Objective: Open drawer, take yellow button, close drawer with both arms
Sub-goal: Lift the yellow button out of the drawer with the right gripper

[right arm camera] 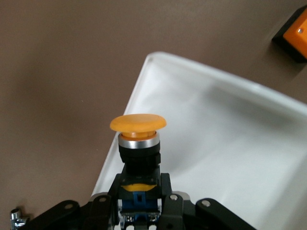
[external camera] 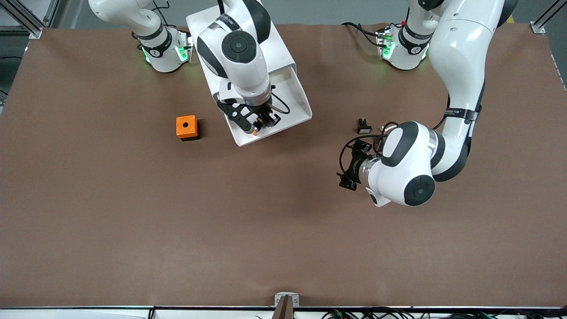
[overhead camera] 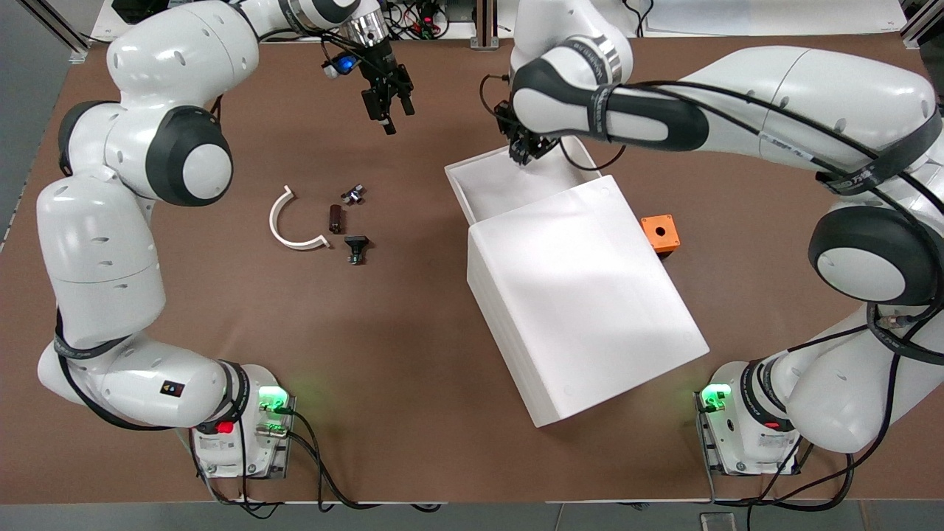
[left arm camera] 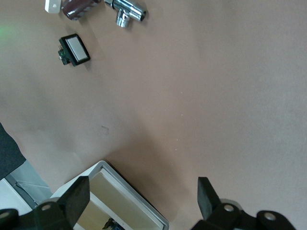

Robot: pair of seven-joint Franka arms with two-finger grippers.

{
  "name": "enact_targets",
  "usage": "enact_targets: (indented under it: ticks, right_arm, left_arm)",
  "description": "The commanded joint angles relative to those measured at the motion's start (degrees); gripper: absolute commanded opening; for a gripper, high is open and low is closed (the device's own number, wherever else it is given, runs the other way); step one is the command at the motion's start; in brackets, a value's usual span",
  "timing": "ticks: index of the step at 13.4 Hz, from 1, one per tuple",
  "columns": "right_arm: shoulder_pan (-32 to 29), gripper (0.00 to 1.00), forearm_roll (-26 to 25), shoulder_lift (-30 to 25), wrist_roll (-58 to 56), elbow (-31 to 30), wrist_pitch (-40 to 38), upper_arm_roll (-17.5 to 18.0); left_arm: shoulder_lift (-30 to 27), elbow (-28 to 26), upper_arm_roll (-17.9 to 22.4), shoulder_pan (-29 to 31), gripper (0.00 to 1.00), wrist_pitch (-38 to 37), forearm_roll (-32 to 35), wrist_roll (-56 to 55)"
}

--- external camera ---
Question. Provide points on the white drawer cabinet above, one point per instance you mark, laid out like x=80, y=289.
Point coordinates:
x=281, y=48

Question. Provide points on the black white-faced switch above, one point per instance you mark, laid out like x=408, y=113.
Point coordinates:
x=364, y=128

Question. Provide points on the orange box with hole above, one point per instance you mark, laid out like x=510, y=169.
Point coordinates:
x=186, y=126

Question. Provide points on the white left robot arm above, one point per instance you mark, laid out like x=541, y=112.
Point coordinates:
x=460, y=53

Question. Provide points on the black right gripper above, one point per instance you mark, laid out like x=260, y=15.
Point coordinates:
x=260, y=111

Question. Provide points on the brown table cover sheet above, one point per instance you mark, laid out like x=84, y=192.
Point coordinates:
x=283, y=221

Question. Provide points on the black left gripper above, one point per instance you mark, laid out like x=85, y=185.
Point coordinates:
x=355, y=167

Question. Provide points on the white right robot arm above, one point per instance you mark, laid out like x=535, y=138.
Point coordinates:
x=239, y=44

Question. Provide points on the aluminium frame profile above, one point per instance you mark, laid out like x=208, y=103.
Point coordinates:
x=537, y=27
x=51, y=13
x=35, y=32

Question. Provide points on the orange push button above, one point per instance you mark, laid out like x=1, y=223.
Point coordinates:
x=255, y=131

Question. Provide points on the grey metal bracket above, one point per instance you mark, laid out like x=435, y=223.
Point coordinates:
x=279, y=299

